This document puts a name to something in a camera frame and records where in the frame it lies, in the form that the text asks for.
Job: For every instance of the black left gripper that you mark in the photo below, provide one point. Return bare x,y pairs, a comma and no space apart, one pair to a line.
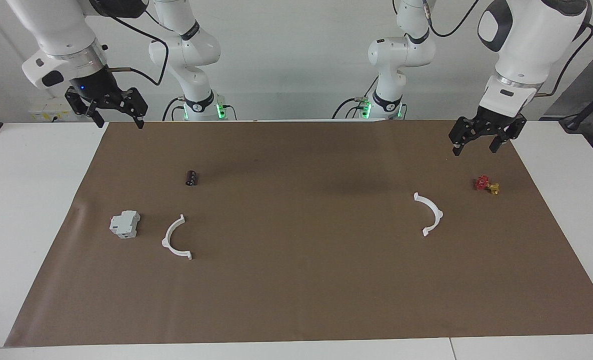
486,125

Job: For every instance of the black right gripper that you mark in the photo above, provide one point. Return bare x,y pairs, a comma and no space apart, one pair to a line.
96,87

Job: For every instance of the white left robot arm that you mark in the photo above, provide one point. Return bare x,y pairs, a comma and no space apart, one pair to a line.
526,35

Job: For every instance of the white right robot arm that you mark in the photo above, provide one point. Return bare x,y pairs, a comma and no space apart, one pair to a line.
61,30

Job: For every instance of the red and yellow valve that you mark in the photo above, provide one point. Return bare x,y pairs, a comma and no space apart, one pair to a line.
482,183

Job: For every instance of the black cylindrical capacitor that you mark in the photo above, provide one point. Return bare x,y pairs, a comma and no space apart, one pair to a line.
192,178

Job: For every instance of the black tripod stand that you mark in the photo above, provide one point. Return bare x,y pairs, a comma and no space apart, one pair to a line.
576,120

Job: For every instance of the white circuit breaker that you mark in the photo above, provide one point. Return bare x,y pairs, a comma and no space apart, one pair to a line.
125,224

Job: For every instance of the brown paper mat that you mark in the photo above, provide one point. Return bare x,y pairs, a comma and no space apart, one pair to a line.
296,290

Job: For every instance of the white wall power strip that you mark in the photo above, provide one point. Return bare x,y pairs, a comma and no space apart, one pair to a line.
46,112

